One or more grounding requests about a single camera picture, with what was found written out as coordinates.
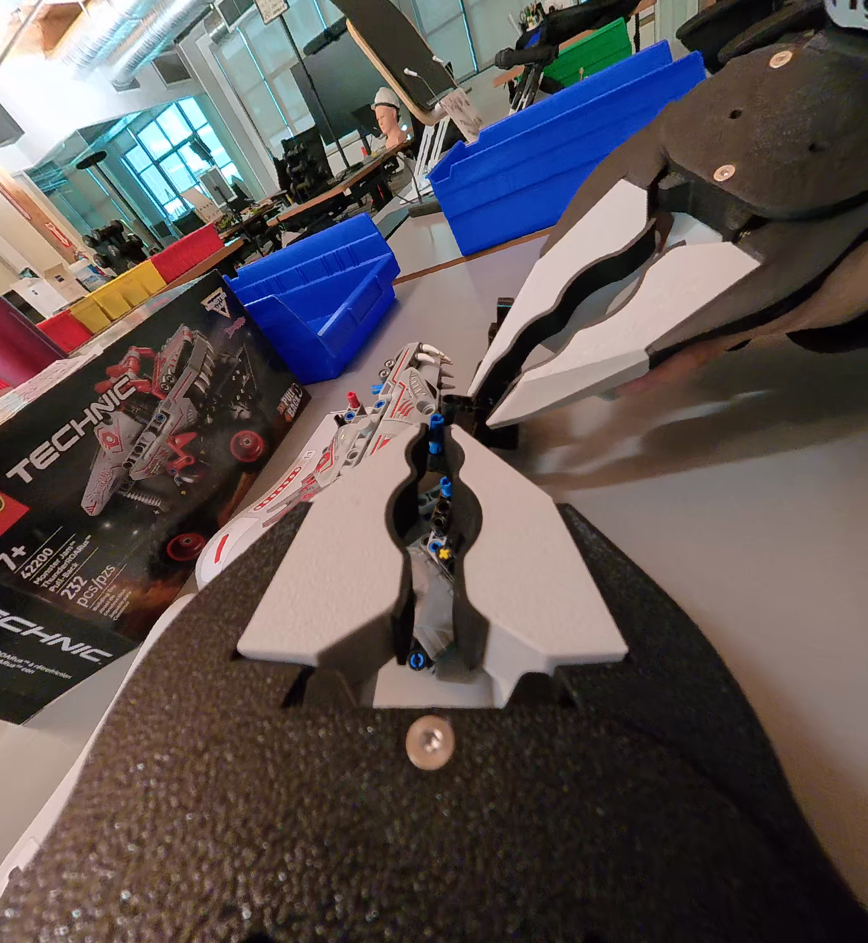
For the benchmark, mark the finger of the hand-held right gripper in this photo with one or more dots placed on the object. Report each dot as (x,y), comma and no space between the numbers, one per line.
(662,302)
(574,243)

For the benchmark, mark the yellow storage bin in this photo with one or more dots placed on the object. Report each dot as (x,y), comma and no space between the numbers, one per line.
(117,295)

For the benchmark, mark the black toy set box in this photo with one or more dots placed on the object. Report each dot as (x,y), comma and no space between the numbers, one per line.
(109,479)

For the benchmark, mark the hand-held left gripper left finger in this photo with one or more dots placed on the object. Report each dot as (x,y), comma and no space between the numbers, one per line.
(323,574)

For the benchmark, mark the grey red toy truck model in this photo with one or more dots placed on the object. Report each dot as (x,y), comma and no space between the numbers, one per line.
(397,412)

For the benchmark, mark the white instruction booklet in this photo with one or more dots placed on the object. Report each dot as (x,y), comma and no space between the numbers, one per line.
(257,516)

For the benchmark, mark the maroon container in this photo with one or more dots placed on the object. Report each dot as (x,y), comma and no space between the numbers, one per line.
(6,339)

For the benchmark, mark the wooden instruction board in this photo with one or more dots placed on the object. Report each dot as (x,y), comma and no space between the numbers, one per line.
(389,44)

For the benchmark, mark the black monitor screen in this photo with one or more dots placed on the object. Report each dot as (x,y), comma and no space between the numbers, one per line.
(330,88)

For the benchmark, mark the green bin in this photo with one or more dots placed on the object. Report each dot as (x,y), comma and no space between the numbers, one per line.
(596,51)

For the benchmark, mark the blue storage bin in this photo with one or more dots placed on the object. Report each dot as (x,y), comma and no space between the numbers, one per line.
(316,324)
(537,177)

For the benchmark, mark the red storage bin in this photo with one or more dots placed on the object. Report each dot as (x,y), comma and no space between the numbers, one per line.
(183,254)

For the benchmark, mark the mannequin head with white helmet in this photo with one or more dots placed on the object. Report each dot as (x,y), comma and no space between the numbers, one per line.
(388,118)

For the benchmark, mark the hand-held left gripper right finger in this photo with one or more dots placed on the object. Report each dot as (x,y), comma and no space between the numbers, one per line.
(544,582)

